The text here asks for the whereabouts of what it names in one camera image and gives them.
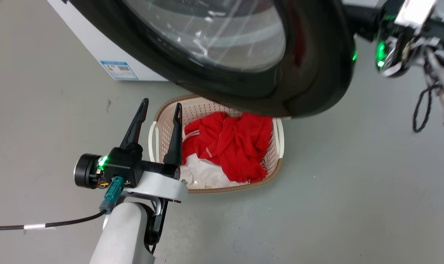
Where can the beige perforated laundry basket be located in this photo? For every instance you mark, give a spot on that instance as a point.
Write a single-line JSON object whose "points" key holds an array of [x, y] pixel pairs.
{"points": [[207, 106]]}

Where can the white garment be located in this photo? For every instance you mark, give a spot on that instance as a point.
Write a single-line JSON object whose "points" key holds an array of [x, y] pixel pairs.
{"points": [[203, 172]]}

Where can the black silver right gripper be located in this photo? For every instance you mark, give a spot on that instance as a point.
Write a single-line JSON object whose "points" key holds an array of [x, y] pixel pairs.
{"points": [[409, 25]]}

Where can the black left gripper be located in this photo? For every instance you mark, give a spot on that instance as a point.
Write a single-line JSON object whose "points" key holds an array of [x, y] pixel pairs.
{"points": [[123, 161]]}

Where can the white washing machine body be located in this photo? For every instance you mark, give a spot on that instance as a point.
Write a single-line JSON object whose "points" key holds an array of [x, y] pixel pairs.
{"points": [[84, 35]]}

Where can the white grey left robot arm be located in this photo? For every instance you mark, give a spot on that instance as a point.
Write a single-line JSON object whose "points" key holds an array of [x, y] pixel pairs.
{"points": [[125, 234]]}

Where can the black round washing machine door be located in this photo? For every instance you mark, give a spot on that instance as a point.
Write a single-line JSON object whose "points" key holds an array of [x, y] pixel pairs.
{"points": [[317, 77]]}

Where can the red garment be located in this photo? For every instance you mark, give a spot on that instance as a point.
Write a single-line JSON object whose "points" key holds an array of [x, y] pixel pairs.
{"points": [[236, 146]]}

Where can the blue white energy label sticker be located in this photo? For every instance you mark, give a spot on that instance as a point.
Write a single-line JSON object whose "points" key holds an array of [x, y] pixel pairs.
{"points": [[119, 69]]}

